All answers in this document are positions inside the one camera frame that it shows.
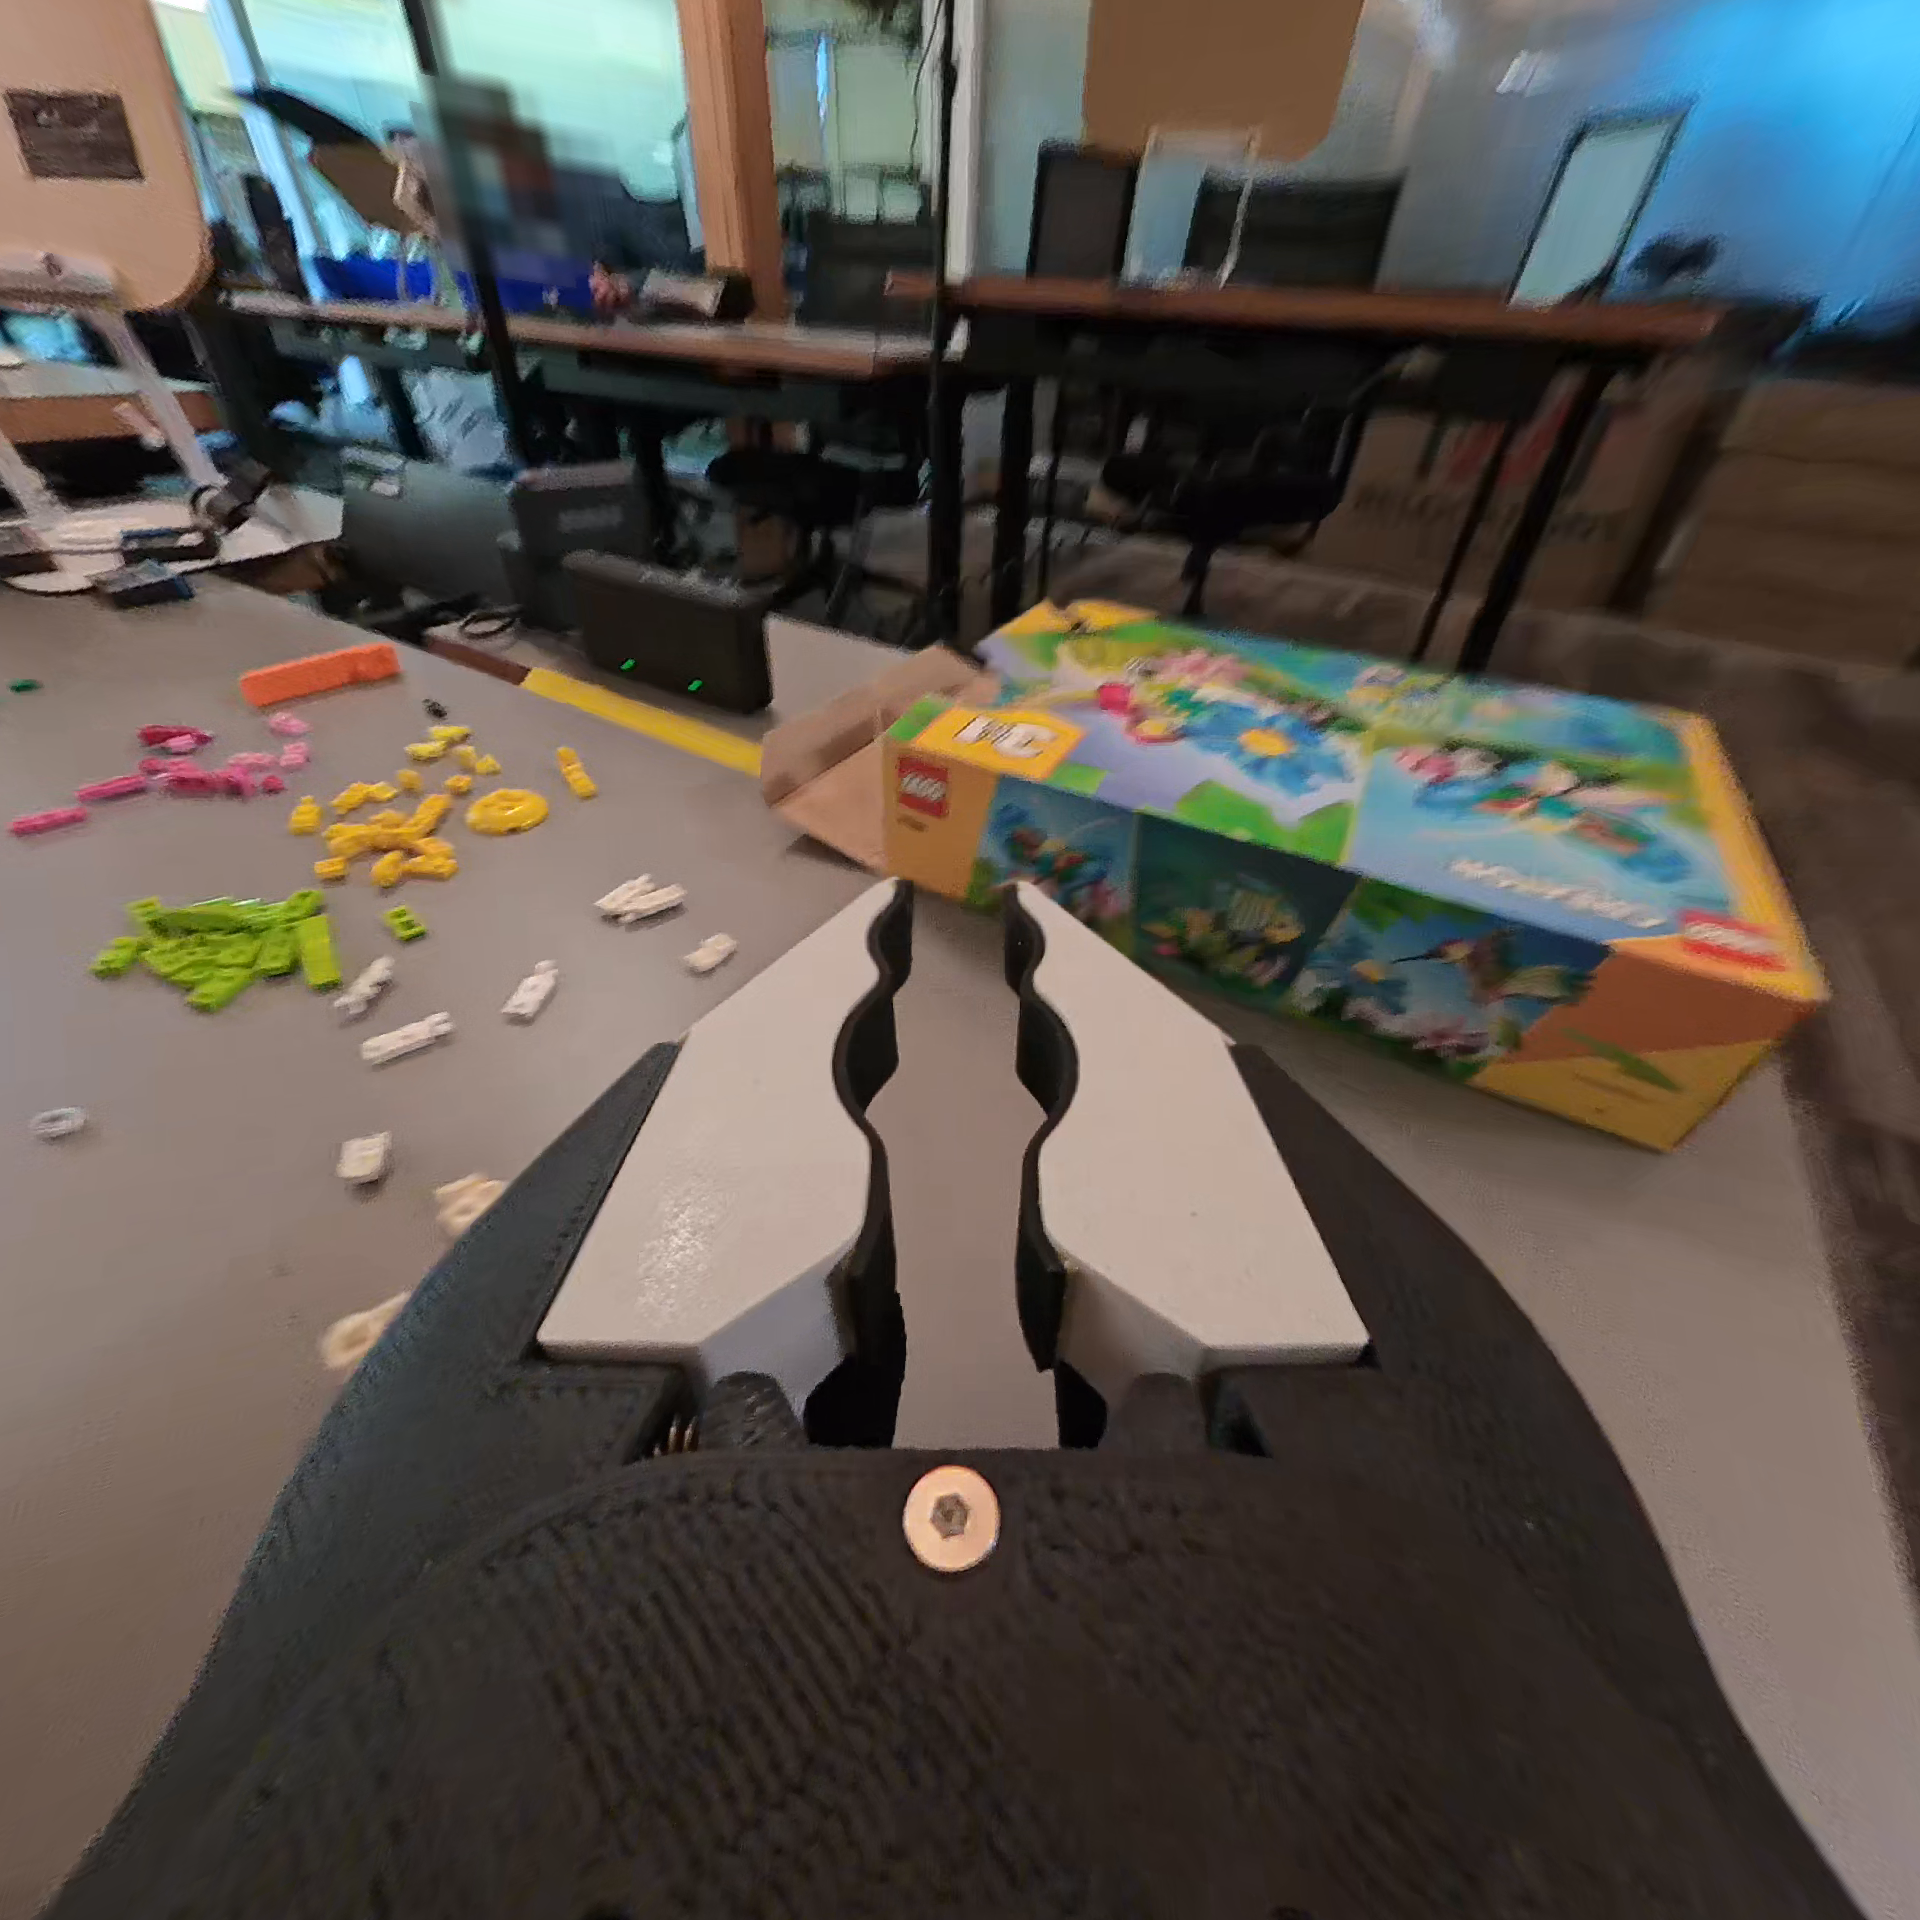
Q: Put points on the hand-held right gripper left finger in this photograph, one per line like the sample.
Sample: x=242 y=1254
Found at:
x=721 y=1200

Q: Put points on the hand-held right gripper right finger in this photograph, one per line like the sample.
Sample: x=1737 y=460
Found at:
x=1201 y=1200

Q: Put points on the scattered white lego pieces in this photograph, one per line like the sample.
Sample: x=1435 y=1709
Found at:
x=405 y=1039

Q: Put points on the colourful lego set box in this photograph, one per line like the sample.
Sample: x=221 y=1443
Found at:
x=1351 y=841

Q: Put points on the pile of yellow lego pieces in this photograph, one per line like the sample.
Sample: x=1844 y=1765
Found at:
x=391 y=833

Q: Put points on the pile of lime green lego pieces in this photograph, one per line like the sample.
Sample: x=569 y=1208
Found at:
x=225 y=938

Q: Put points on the pile of pink lego pieces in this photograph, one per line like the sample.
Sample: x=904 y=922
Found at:
x=180 y=773

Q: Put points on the yellow tape strip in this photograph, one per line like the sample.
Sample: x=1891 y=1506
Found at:
x=645 y=720

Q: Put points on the black charger with green lights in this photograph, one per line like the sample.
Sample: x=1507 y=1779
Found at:
x=668 y=630

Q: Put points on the orange brick separator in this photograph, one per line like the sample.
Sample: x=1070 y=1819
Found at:
x=318 y=674

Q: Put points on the black equipment case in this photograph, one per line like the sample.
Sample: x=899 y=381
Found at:
x=578 y=533

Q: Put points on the cardboard box with red print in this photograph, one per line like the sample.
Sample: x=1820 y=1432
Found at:
x=1440 y=510

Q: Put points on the black office chair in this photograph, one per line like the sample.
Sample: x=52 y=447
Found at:
x=1260 y=451

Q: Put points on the small blue box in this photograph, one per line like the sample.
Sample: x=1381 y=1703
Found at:
x=147 y=584

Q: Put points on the brown wooden desk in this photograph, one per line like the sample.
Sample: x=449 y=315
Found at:
x=721 y=343
x=1320 y=308

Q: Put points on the plain cardboard box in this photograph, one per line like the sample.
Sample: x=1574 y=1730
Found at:
x=1815 y=495

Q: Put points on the black chair back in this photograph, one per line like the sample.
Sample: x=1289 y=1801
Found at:
x=1081 y=210
x=1320 y=232

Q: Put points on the clear acrylic stand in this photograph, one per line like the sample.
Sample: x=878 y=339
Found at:
x=1193 y=202

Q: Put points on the black tripod pole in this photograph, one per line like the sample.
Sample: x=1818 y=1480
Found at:
x=945 y=225

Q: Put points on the framed white board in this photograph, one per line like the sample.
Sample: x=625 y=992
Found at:
x=1599 y=202

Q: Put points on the brown cardboard sheet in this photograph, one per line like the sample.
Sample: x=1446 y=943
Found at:
x=1223 y=68

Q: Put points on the cardboard panel with plaque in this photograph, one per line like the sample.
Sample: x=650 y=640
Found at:
x=90 y=225

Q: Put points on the white frame stand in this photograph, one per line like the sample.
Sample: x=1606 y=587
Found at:
x=150 y=390

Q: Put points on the wooden window post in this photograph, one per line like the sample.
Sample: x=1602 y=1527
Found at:
x=735 y=151

